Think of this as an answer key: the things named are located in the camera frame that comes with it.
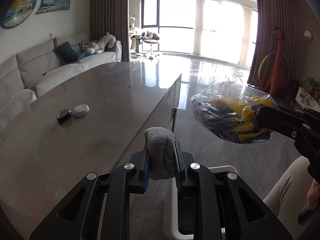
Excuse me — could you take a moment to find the right side dark curtain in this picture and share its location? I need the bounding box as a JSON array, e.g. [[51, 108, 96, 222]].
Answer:
[[247, 0, 296, 87]]

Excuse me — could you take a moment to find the right teal wall panel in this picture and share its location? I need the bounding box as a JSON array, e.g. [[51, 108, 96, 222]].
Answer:
[[36, 0, 71, 14]]

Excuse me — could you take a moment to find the bag of yellow blue items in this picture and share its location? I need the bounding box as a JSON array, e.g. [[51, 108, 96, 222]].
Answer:
[[190, 80, 278, 144]]

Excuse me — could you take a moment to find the orange dinosaur toy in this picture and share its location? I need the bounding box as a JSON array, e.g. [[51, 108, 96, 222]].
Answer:
[[258, 26, 300, 107]]

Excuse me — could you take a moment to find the black white patterned pillow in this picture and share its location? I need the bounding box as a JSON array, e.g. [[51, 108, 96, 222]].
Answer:
[[79, 40, 98, 53]]

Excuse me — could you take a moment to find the teal throw pillow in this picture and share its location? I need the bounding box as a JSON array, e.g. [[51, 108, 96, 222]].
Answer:
[[55, 42, 89, 63]]

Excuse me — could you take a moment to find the black tape roll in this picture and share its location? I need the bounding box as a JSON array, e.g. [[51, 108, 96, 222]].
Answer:
[[56, 109, 72, 124]]

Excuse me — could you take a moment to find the potted green plant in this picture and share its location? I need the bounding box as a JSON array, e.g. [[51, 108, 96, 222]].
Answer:
[[296, 77, 319, 112]]

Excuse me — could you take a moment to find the grey sock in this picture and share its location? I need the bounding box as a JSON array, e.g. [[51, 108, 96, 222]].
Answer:
[[144, 127, 176, 180]]

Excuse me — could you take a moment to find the round landscape wall art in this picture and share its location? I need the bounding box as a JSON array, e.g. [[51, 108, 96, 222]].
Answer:
[[1, 0, 37, 29]]

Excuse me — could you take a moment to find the grey sectional sofa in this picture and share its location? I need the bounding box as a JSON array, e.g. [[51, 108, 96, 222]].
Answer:
[[1, 33, 122, 129]]

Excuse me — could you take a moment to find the grey brown curtain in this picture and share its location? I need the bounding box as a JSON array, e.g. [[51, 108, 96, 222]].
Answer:
[[89, 0, 130, 62]]

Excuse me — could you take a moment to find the white plush toy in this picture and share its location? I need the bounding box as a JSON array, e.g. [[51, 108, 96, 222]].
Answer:
[[85, 33, 116, 55]]

